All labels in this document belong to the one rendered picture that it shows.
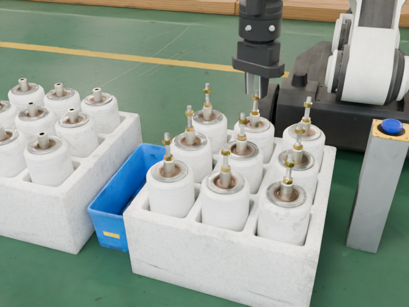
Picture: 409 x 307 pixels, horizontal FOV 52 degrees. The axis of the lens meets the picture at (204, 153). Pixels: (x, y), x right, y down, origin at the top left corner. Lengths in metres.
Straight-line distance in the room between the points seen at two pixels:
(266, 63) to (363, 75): 0.29
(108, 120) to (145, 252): 0.39
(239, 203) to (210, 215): 0.06
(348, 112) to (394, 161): 0.38
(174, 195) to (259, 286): 0.25
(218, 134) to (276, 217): 0.32
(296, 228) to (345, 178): 0.53
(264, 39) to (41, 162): 0.54
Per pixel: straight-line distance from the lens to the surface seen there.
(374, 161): 0.92
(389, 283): 1.03
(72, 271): 1.03
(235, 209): 0.80
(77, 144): 1.06
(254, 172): 0.89
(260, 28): 0.86
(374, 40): 1.13
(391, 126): 0.90
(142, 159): 1.20
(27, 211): 1.05
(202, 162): 0.92
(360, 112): 1.27
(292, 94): 1.28
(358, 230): 1.04
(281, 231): 0.79
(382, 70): 1.10
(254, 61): 0.91
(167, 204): 0.84
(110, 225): 0.99
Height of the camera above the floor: 0.75
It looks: 34 degrees down
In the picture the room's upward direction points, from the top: 1 degrees counter-clockwise
